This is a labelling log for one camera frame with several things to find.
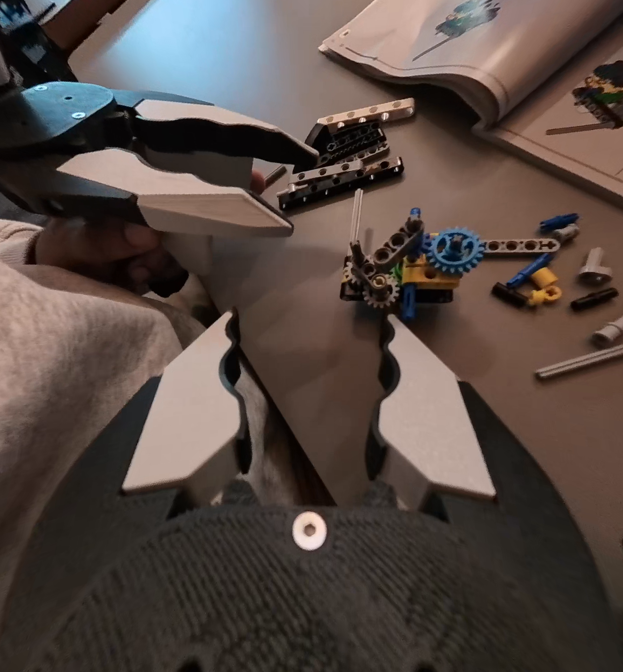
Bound lego gear assembly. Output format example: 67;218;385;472
342;206;486;322

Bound short white lego beam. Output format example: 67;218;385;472
289;159;366;187

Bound thin grey lego liftarm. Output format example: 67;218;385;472
481;238;561;256

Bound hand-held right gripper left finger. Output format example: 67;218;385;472
121;309;253;506

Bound long grey lego pin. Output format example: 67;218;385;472
590;303;623;348

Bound yellow lego connector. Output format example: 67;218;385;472
526;267;562;307

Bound blue and grey lego connector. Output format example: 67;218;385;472
539;212;581;243

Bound person's left forearm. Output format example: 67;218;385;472
0;216;199;368

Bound person's left hand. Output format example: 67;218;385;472
43;218;176;293

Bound black lego beam with holes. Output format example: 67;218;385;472
276;156;406;212

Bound long white lego beam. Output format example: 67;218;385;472
316;97;417;128

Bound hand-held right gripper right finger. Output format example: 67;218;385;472
365;314;498;514

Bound long thin grey lego axle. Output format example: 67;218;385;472
350;188;366;247

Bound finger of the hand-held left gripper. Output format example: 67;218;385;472
55;148;295;276
132;100;321;186

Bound person's grey sweatshirt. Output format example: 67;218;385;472
0;336;165;672

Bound black lego pin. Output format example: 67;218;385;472
570;287;620;312
490;281;528;307

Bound blue lego axle pin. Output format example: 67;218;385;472
506;253;552;288

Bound lego instruction booklet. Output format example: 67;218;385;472
319;0;623;196

